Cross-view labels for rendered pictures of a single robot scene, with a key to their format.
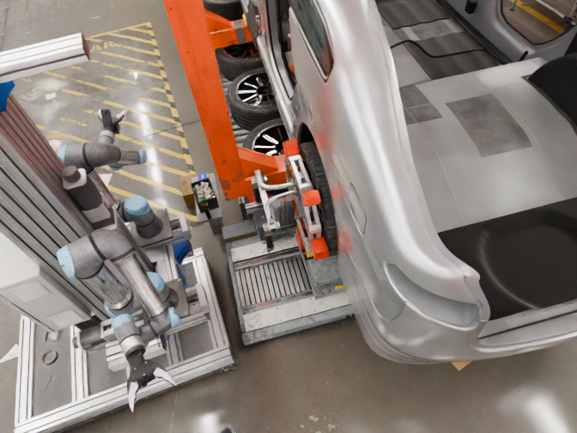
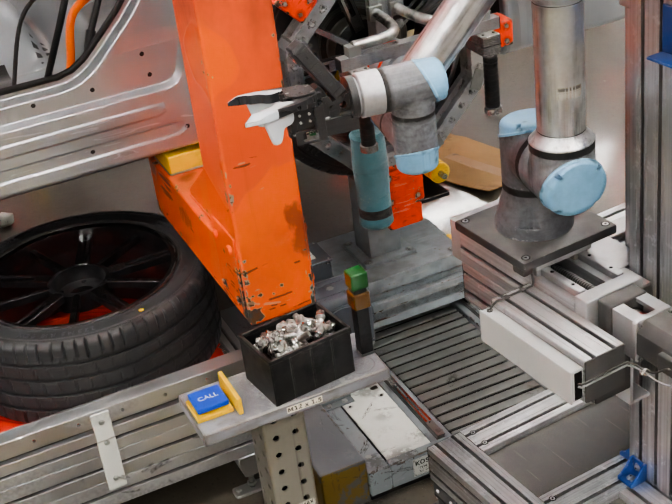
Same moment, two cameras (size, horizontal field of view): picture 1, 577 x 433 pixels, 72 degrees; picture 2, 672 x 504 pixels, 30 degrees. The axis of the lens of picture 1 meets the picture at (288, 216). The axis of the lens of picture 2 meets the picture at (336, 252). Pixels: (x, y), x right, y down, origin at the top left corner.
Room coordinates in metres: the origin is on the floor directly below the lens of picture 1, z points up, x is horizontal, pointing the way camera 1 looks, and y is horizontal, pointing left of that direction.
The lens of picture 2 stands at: (2.22, 2.78, 2.01)
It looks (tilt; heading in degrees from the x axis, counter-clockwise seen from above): 30 degrees down; 258
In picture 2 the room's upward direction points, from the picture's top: 8 degrees counter-clockwise
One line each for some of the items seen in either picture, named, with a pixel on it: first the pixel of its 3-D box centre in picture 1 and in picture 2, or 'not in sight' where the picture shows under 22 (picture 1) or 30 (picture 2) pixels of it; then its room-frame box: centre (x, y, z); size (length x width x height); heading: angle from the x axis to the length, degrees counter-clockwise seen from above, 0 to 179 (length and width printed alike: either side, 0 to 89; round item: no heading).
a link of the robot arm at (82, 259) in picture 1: (105, 282); not in sight; (0.84, 0.79, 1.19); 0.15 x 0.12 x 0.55; 119
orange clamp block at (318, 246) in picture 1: (318, 248); (491, 32); (1.10, -0.14, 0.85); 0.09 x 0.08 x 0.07; 9
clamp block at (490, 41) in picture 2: (272, 228); (482, 40); (1.21, 0.09, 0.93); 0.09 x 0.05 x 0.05; 99
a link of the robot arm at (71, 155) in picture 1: (96, 187); (558, 64); (1.39, 0.93, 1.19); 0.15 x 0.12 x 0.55; 90
